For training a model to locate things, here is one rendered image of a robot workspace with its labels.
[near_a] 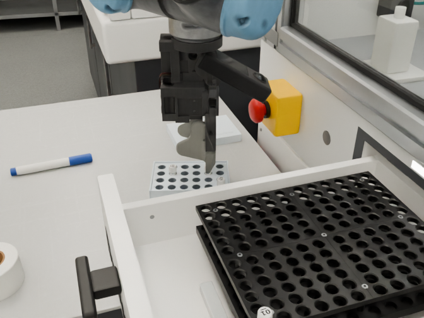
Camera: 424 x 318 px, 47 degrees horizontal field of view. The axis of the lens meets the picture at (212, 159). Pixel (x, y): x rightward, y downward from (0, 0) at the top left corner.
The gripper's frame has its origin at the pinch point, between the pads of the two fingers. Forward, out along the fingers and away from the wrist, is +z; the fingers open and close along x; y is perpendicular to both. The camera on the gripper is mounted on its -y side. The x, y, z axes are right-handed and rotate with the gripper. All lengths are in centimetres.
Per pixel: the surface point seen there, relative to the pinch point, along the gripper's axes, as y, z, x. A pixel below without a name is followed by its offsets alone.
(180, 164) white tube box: 5.1, 2.6, -2.3
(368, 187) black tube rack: -17.9, -7.9, 19.2
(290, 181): -9.4, -6.7, 16.0
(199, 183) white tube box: 2.0, 2.6, 3.0
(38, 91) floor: 102, 82, -210
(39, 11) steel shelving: 133, 67, -333
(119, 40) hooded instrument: 21, -4, -46
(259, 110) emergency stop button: -7.7, -6.4, -4.3
